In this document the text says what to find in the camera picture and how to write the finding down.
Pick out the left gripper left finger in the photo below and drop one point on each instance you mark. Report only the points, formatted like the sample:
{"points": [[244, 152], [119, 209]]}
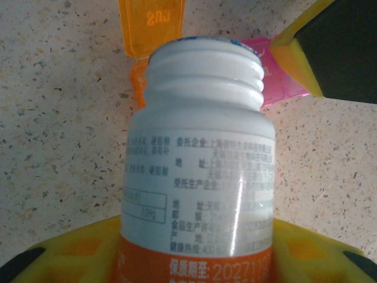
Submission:
{"points": [[73, 259]]}

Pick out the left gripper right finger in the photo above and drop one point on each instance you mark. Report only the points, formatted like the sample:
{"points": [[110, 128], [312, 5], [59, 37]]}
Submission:
{"points": [[309, 259]]}

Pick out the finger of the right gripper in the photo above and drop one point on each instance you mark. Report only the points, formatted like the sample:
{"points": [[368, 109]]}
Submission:
{"points": [[338, 53]]}

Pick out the white pill bottle orange label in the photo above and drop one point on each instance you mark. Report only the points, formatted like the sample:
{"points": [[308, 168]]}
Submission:
{"points": [[200, 118]]}

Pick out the orange pink pill organizer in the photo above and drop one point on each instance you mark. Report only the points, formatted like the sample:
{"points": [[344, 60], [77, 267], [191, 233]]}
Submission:
{"points": [[147, 23]]}

